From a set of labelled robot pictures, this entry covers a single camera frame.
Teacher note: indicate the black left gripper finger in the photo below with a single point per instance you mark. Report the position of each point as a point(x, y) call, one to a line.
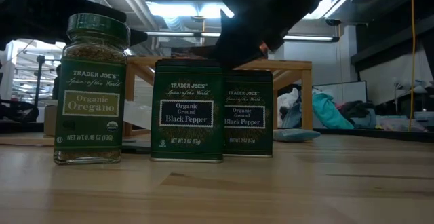
point(137, 37)
point(105, 9)

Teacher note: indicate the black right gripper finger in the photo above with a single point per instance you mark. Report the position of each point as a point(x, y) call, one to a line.
point(237, 44)

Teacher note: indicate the oregano glass jar green lid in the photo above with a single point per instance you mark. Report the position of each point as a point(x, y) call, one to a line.
point(91, 115)

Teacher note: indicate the green black pepper tin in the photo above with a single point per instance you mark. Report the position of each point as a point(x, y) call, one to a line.
point(249, 139)
point(186, 139)

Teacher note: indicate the wooden slatted spice shelf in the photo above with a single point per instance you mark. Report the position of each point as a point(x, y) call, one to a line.
point(288, 64)

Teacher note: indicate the long fluorescent light fixture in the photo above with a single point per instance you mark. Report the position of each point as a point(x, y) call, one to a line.
point(305, 38)

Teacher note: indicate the white cloth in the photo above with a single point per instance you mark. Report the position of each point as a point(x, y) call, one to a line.
point(286, 100)

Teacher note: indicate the black pole stand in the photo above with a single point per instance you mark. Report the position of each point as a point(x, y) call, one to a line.
point(39, 88)

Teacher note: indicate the large white box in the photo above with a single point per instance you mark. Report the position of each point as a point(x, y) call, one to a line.
point(142, 115)

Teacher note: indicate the black bag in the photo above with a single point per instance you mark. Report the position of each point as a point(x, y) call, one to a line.
point(20, 113)

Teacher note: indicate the light blue flat packet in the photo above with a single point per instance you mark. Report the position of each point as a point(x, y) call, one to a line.
point(295, 135)

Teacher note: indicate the brown cardboard box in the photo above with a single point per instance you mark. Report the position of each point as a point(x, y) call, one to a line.
point(49, 122)

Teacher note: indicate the teal cloth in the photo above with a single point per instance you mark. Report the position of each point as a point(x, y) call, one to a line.
point(330, 113)

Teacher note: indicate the blue grey clothes pile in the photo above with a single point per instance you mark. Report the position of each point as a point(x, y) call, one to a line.
point(359, 115)

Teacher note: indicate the white panel dark frame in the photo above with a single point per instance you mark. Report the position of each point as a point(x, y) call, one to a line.
point(342, 93)

